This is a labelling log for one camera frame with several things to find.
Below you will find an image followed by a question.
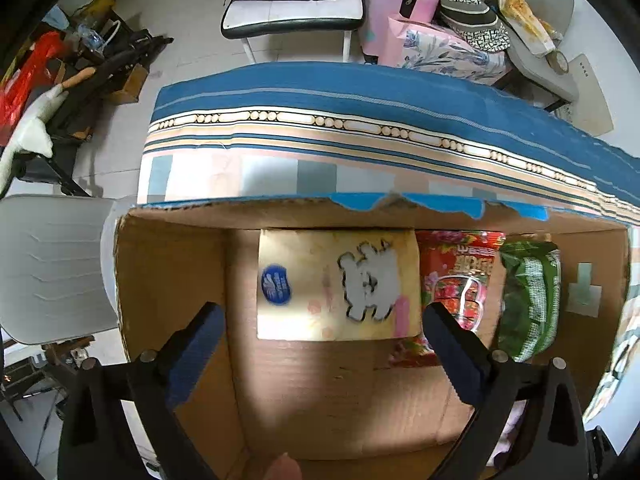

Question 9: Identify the orange snack packet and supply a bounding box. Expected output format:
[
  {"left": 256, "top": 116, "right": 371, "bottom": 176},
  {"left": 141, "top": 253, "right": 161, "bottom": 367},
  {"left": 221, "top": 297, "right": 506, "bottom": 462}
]
[{"left": 497, "top": 0, "right": 564, "bottom": 57}]

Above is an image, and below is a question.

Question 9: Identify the green packet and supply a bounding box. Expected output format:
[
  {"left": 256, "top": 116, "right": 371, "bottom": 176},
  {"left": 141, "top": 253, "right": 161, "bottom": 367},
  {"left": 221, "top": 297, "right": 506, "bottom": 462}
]
[{"left": 497, "top": 240, "right": 564, "bottom": 364}]

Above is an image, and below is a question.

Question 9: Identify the yellow tissue pack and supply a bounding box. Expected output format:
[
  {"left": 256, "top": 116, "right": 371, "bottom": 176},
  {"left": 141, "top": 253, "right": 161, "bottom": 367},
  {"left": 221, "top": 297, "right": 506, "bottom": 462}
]
[{"left": 257, "top": 228, "right": 424, "bottom": 342}]

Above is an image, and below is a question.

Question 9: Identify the white plush goose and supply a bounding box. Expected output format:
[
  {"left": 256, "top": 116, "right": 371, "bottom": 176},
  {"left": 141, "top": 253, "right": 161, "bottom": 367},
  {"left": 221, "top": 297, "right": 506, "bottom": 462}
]
[{"left": 0, "top": 67, "right": 97, "bottom": 197}]

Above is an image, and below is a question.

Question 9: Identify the white flat board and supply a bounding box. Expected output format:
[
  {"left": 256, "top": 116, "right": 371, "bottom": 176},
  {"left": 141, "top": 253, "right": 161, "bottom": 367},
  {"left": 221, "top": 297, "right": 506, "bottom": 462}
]
[{"left": 564, "top": 53, "right": 615, "bottom": 137}]

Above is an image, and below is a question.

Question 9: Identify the floral cloth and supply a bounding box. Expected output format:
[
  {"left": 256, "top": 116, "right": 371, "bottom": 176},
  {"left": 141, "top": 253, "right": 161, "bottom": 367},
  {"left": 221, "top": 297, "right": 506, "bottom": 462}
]
[{"left": 584, "top": 227, "right": 640, "bottom": 423}]

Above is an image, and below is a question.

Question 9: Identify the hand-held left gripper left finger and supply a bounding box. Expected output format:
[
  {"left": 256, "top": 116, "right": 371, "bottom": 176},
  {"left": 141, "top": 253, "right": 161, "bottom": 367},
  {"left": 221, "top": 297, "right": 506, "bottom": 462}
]
[{"left": 57, "top": 301, "right": 226, "bottom": 480}]

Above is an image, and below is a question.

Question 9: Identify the red plastic bag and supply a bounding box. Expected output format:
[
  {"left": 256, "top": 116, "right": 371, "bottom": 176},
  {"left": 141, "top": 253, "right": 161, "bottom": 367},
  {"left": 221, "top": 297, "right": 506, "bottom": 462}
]
[{"left": 0, "top": 30, "right": 67, "bottom": 147}]

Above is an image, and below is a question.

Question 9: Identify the large cardboard box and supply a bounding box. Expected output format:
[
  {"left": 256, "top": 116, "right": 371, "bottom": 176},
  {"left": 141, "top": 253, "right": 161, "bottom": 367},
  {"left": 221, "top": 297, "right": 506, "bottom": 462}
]
[{"left": 114, "top": 194, "right": 632, "bottom": 480}]

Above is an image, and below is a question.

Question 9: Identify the floral pink pillow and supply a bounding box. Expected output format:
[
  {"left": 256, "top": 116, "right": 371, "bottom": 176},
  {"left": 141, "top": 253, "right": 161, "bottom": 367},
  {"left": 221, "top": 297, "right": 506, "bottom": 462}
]
[{"left": 387, "top": 15, "right": 512, "bottom": 87}]

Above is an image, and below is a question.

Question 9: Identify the white cushioned chair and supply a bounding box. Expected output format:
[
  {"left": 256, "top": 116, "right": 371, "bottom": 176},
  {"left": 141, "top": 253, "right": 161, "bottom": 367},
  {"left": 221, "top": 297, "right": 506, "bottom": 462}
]
[{"left": 220, "top": 0, "right": 367, "bottom": 64}]

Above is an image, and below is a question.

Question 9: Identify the pink suitcase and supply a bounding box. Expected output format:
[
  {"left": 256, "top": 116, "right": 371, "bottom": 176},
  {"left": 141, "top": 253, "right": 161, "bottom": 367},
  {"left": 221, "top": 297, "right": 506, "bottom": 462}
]
[{"left": 352, "top": 0, "right": 441, "bottom": 62}]

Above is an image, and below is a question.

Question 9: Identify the black and white patterned bag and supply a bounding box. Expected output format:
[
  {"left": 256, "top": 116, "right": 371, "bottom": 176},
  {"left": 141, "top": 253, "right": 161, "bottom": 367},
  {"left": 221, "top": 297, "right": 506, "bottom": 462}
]
[{"left": 429, "top": 0, "right": 512, "bottom": 52}]

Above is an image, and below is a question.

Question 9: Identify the grey chair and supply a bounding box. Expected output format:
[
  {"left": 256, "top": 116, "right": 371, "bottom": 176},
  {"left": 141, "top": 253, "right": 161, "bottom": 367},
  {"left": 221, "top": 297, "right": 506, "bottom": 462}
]
[{"left": 499, "top": 0, "right": 581, "bottom": 107}]

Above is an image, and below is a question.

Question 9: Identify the small cardboard box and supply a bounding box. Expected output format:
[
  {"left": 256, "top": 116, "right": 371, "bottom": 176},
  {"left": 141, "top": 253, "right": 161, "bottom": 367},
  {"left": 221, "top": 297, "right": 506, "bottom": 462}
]
[{"left": 107, "top": 64, "right": 149, "bottom": 106}]

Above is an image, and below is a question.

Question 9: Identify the red floral packet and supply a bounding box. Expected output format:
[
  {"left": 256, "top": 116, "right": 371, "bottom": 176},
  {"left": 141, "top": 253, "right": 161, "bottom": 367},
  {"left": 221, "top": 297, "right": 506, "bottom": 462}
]
[{"left": 390, "top": 230, "right": 507, "bottom": 369}]

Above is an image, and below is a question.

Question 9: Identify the black folded stand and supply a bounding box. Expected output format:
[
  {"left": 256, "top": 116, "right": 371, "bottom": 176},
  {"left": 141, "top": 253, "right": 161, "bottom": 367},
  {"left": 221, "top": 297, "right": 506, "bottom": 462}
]
[{"left": 50, "top": 29, "right": 175, "bottom": 131}]

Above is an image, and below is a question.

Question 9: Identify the blue striped bed sheet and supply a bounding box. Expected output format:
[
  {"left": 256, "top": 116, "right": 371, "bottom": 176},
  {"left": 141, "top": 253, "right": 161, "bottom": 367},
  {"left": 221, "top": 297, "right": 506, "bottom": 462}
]
[{"left": 136, "top": 61, "right": 640, "bottom": 227}]

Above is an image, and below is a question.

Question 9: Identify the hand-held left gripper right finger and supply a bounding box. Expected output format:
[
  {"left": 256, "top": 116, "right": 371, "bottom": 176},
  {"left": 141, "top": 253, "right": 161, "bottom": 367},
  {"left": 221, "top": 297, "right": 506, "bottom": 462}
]
[{"left": 422, "top": 301, "right": 591, "bottom": 480}]

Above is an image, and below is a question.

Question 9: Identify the person's left hand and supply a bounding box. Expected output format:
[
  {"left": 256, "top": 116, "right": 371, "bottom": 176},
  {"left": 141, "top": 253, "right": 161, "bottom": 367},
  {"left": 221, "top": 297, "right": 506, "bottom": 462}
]
[{"left": 264, "top": 452, "right": 304, "bottom": 480}]

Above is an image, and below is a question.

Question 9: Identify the white plastic chair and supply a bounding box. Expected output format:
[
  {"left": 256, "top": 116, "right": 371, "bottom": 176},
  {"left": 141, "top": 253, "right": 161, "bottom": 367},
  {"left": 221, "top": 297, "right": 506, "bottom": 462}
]
[{"left": 0, "top": 194, "right": 137, "bottom": 346}]

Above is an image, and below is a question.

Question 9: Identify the pink cloth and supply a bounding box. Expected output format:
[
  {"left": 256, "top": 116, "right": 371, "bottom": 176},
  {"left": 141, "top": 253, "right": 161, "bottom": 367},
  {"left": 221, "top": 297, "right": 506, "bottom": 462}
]
[{"left": 486, "top": 399, "right": 532, "bottom": 467}]

